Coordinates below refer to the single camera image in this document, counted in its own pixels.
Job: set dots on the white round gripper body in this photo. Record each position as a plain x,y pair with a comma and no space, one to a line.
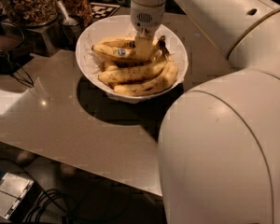
145,17

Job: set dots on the grey box on floor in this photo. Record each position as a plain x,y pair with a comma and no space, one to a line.
14,190

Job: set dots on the white bowl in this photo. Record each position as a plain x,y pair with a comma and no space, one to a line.
91,65

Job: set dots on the metal stand block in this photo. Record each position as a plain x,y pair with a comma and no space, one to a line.
49,39

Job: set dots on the front curved banana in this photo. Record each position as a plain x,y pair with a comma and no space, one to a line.
162,82

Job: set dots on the black device on left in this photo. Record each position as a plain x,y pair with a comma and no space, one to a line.
15,52

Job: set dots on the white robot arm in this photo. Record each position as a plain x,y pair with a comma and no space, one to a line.
219,143

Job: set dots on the glass jar with scoop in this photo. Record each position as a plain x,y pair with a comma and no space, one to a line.
78,12

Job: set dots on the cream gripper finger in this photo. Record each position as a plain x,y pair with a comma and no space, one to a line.
144,46

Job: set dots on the glass jar of nuts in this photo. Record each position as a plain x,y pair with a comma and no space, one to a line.
30,13

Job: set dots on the black white marker tag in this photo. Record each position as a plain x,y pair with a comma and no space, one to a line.
101,10

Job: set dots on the white plastic scoop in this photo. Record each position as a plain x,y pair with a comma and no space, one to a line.
65,14

